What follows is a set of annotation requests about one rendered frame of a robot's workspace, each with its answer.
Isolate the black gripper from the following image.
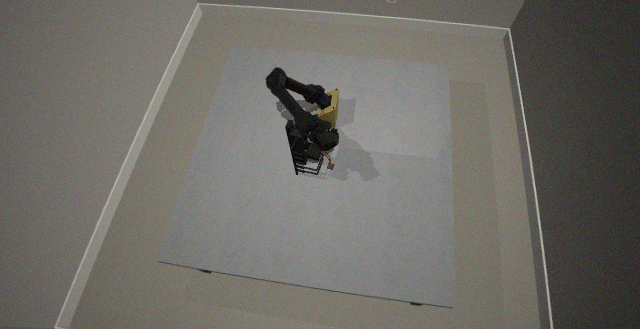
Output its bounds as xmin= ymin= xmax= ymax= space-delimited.
xmin=305 ymin=120 xmax=331 ymax=160

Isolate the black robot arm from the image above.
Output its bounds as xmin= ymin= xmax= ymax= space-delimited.
xmin=265 ymin=67 xmax=339 ymax=151

